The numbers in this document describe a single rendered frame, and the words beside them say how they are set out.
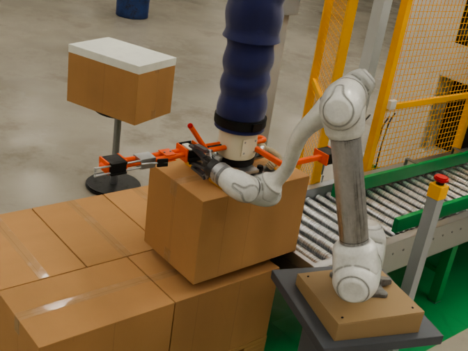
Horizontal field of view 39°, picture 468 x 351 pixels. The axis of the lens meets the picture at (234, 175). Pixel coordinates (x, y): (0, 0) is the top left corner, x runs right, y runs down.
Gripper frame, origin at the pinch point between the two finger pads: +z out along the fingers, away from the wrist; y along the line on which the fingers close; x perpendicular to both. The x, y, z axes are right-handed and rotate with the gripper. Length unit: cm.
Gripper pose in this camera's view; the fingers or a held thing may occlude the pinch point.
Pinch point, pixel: (188, 152)
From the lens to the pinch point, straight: 274.5
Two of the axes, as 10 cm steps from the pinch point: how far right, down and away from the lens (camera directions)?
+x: 7.7, -1.6, 6.2
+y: -1.5, 9.0, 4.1
